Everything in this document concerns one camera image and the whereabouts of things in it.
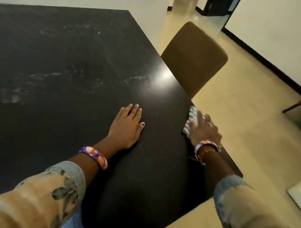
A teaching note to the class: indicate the white purple bangle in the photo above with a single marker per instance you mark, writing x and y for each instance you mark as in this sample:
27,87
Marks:
205,142

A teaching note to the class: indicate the black table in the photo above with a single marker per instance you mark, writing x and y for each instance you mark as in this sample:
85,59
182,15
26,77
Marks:
70,47

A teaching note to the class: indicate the dark door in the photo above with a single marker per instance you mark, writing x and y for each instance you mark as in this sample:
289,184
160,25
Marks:
218,7

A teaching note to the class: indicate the white coffee table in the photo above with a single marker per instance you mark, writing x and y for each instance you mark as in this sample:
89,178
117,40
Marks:
296,195

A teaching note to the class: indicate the person's left forearm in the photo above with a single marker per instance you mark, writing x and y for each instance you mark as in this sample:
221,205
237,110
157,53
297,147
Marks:
42,195

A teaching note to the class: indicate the person's left hand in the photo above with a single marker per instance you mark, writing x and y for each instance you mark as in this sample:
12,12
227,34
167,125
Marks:
125,131

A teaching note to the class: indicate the brown chair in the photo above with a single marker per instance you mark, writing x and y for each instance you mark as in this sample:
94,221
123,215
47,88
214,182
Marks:
194,58

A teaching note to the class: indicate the person's right forearm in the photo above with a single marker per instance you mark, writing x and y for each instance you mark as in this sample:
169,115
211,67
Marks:
235,204

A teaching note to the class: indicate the person's right hand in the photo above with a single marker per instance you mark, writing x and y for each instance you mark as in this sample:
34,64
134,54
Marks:
204,131

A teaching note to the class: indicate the striped cloth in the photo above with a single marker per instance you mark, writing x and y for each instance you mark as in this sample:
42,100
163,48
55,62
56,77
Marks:
191,112

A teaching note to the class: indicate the orange purple bangle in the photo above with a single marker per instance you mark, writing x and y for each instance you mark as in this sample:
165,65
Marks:
95,156

